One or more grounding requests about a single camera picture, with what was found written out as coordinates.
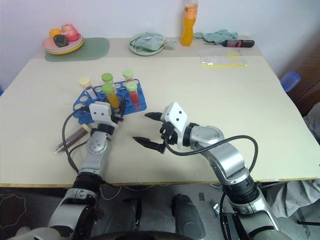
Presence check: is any green placemat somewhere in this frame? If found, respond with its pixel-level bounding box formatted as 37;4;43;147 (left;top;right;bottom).
44;37;111;63

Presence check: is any green-cap red liquid test tube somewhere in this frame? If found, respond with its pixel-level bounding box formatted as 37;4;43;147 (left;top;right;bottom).
125;81;141;105

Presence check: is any dark rounded shape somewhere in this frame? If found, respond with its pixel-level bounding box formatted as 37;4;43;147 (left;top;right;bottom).
102;197;143;235
170;193;208;240

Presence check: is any blue ribbed bottle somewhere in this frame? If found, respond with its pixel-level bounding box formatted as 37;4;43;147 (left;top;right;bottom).
280;71;302;93

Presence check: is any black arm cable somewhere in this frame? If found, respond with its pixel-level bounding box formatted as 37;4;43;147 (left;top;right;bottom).
62;109;97;174
165;134;259;174

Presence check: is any pale green plate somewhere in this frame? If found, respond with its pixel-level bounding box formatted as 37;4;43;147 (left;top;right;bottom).
127;34;166;57

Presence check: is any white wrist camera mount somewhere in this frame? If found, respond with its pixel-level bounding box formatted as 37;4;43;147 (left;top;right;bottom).
160;101;191;151
88;100;119;129

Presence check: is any thin white cable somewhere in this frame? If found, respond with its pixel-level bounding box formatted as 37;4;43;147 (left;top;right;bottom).
99;184;121;201

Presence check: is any grey fabric seat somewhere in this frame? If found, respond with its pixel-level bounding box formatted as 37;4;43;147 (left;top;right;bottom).
303;101;320;141

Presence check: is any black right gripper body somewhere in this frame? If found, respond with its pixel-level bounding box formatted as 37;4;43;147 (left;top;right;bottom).
158;121;178;146

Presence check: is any dark brown cabinet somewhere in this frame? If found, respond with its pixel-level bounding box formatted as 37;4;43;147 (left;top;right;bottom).
286;72;320;118

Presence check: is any teal cloth with label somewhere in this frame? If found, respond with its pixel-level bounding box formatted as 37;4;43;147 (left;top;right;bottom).
130;31;179;51

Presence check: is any crumpled teal cloth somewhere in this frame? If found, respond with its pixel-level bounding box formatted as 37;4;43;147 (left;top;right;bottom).
193;29;240;43

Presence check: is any pink toy fruit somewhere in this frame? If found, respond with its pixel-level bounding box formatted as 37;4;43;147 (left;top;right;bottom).
60;23;77;42

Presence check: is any blue test tube rack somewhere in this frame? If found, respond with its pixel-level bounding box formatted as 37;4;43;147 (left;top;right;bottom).
72;79;148;125

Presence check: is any black and red screwdriver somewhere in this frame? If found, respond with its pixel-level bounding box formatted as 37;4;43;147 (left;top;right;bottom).
203;38;256;49

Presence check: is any dark toy with green mark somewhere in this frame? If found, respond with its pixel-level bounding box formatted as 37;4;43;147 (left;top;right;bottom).
52;34;69;48

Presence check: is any light-green-cap red test tube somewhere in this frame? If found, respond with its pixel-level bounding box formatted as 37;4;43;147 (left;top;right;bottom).
121;69;135;84

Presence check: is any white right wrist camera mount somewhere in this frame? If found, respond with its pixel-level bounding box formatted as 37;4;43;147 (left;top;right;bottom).
160;101;191;151

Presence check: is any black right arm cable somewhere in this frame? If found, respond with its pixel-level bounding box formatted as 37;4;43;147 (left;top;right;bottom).
165;134;259;174

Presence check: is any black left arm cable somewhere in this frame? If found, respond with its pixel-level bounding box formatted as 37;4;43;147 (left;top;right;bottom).
62;109;97;174

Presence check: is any orange toy fruit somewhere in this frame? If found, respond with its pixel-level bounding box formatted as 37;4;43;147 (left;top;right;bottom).
49;28;63;39

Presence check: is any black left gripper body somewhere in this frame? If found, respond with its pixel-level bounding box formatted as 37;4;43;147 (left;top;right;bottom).
109;106;126;124

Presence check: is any clear zip plastic bag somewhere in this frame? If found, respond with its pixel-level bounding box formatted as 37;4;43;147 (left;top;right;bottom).
198;48;250;68

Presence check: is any green-cap clear test tube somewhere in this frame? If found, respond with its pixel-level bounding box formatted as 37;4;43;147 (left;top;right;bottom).
100;72;116;89

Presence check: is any grey crumpled cloth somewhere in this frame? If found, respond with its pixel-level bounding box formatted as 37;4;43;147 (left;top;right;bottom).
264;176;320;219

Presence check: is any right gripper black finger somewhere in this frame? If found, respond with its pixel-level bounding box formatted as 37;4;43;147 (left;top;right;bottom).
144;112;164;124
131;135;167;155

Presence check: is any cream-cap purple test tube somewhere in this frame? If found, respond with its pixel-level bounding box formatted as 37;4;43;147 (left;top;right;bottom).
54;123;92;154

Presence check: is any orange liquid green-cap test tube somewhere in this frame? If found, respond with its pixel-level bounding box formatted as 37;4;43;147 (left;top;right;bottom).
101;83;121;109

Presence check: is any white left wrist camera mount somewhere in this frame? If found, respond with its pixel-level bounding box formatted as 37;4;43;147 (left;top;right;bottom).
88;100;119;129

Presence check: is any cream-cap dark test tube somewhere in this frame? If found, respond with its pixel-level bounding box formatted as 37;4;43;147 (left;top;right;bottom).
78;77;99;100

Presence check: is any light green plate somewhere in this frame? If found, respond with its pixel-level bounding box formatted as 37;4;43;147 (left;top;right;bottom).
44;37;85;53

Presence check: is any pink plate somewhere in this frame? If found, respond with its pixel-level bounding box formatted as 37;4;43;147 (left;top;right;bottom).
41;32;83;51

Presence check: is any yellow plate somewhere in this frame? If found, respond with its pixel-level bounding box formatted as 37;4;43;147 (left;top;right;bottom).
44;41;85;56

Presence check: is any orange drink bottle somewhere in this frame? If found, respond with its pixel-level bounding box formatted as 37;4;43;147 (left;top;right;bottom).
180;0;200;47

